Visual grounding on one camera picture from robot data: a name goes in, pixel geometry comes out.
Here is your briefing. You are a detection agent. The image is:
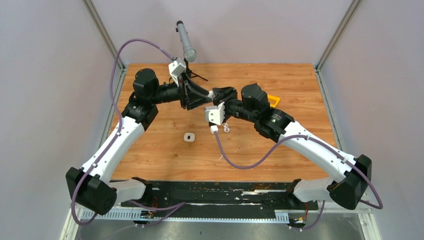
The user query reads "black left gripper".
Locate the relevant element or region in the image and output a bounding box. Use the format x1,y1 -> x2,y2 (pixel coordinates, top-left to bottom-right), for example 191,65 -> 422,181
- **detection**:
150,70 -> 212,111

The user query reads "white gold-trimmed earbud case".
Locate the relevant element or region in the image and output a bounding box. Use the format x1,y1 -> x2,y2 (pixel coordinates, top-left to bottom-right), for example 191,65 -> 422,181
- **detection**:
183,132 -> 196,143

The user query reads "white oval earbud case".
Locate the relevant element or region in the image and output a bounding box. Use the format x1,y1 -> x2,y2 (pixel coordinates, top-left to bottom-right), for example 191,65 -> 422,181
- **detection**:
208,91 -> 215,100

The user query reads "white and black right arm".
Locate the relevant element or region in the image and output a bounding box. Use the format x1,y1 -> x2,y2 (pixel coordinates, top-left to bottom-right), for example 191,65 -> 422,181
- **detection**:
205,83 -> 372,210

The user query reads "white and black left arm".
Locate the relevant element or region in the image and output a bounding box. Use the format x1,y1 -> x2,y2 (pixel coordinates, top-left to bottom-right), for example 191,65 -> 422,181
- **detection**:
65,68 -> 214,215

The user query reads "black microphone tripod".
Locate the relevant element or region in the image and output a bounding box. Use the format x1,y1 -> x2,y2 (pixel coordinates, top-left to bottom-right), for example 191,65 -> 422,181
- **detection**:
183,58 -> 209,82

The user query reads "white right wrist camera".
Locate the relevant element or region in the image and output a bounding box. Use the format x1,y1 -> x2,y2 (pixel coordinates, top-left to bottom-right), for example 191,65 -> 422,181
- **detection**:
204,102 -> 225,126

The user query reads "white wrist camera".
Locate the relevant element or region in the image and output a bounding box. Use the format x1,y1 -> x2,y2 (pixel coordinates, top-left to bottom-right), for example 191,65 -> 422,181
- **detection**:
204,102 -> 225,126
168,57 -> 187,79

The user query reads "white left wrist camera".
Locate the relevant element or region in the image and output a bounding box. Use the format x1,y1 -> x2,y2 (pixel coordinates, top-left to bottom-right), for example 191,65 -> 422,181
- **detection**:
168,57 -> 187,79

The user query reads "yellow triangular plastic frame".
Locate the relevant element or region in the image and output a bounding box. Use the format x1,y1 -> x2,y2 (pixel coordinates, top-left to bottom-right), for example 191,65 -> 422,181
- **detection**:
267,95 -> 281,108

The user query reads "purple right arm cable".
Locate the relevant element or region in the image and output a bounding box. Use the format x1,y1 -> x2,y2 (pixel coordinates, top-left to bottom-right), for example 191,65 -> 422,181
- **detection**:
213,130 -> 384,231

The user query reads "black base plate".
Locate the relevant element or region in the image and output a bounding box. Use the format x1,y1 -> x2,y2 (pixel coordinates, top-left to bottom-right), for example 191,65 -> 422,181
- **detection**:
121,181 -> 319,219

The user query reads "white cable duct strip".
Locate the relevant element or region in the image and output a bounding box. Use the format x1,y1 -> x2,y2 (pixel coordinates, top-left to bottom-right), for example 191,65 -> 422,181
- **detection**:
81,208 -> 291,224

